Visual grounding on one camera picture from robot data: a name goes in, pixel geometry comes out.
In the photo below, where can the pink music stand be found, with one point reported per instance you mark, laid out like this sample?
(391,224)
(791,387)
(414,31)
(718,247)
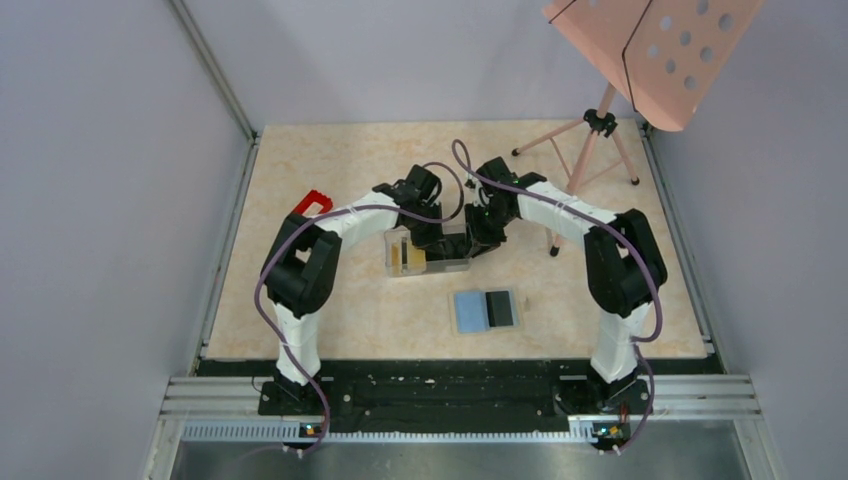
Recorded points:
(661,56)

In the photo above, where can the clear plastic card box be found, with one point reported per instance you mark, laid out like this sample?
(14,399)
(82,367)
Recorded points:
(433,267)

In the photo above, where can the beige leather card holder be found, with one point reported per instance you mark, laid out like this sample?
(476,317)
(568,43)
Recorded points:
(470,315)

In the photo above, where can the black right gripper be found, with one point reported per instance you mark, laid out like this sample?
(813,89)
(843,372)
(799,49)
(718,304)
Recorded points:
(479,241)

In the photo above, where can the yellow card stack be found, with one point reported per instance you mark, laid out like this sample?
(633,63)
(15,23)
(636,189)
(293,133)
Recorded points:
(405,259)

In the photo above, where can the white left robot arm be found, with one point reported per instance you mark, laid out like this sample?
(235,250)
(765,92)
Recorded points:
(299,272)

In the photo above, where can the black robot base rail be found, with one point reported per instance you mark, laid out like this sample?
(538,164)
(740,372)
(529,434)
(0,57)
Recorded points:
(444,396)

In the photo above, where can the black card stack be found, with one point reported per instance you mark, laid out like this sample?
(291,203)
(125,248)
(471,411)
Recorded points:
(454,246)

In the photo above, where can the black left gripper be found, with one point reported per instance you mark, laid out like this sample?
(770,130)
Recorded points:
(429,242)

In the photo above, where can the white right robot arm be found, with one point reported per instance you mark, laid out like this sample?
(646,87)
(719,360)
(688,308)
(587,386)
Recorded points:
(624,267)

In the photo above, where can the red plastic frame block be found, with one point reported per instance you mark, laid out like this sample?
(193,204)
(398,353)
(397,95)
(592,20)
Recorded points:
(314,203)

